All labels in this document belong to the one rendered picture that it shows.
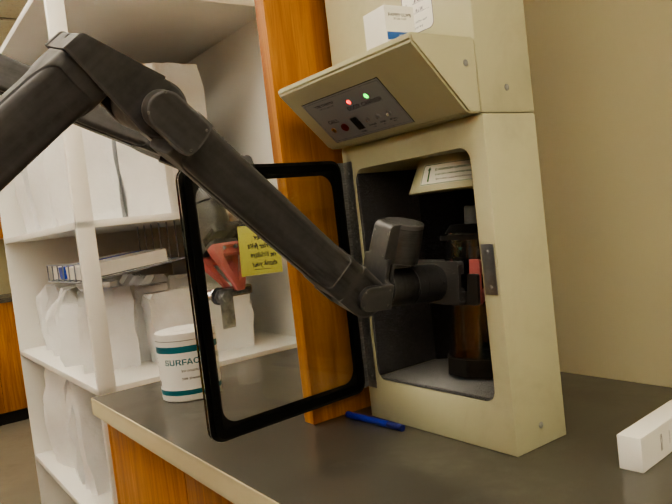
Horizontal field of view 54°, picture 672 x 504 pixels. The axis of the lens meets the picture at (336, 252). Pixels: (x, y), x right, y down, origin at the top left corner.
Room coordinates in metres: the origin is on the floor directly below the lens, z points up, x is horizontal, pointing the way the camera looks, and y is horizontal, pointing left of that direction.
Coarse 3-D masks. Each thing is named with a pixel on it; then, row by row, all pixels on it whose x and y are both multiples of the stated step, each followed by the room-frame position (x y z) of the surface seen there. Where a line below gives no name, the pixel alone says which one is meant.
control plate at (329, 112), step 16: (368, 80) 0.92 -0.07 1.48; (336, 96) 0.99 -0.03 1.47; (352, 96) 0.97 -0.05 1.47; (384, 96) 0.93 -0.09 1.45; (320, 112) 1.05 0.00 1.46; (336, 112) 1.02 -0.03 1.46; (352, 112) 1.00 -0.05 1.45; (368, 112) 0.98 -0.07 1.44; (384, 112) 0.96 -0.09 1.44; (400, 112) 0.94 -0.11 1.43; (336, 128) 1.06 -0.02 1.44; (352, 128) 1.04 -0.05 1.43; (368, 128) 1.01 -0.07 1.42; (384, 128) 0.99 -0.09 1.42
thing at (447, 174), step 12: (444, 156) 1.00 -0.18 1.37; (456, 156) 0.99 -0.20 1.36; (468, 156) 0.98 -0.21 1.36; (420, 168) 1.03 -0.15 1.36; (432, 168) 1.00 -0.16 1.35; (444, 168) 0.99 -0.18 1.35; (456, 168) 0.98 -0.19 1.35; (468, 168) 0.98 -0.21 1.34; (420, 180) 1.02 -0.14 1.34; (432, 180) 1.00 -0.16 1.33; (444, 180) 0.98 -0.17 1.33; (456, 180) 0.97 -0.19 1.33; (468, 180) 0.97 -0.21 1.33; (420, 192) 1.01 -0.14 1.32; (432, 192) 1.13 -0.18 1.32
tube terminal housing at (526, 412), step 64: (384, 0) 1.02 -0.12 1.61; (448, 0) 0.91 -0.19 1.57; (512, 0) 0.93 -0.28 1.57; (512, 64) 0.92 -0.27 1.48; (448, 128) 0.93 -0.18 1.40; (512, 128) 0.92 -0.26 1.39; (512, 192) 0.91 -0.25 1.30; (512, 256) 0.90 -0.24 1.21; (512, 320) 0.89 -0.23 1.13; (384, 384) 1.11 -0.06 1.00; (512, 384) 0.88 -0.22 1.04; (512, 448) 0.89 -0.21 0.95
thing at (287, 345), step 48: (288, 192) 1.05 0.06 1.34; (240, 240) 0.98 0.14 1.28; (336, 240) 1.11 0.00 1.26; (240, 288) 0.98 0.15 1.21; (288, 288) 1.03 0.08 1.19; (240, 336) 0.97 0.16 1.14; (288, 336) 1.03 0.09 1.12; (336, 336) 1.09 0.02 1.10; (240, 384) 0.96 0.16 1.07; (288, 384) 1.02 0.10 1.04; (336, 384) 1.08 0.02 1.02
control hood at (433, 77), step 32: (416, 32) 0.83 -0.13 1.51; (352, 64) 0.92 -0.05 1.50; (384, 64) 0.88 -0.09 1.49; (416, 64) 0.85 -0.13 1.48; (448, 64) 0.85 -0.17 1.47; (288, 96) 1.06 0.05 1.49; (320, 96) 1.01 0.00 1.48; (416, 96) 0.90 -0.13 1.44; (448, 96) 0.86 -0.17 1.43; (320, 128) 1.09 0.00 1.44; (416, 128) 0.97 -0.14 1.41
